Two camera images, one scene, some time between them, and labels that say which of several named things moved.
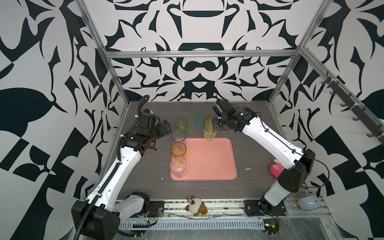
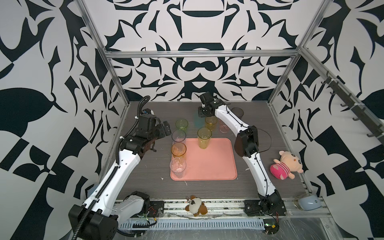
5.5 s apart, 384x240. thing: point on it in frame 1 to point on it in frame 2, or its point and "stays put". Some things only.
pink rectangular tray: [209, 160] stays put
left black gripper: [162, 131] stays put
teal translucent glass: [199, 116] stays put
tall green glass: [209, 133] to [204, 135]
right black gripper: [215, 122] to [200, 112]
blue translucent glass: [178, 136] stays put
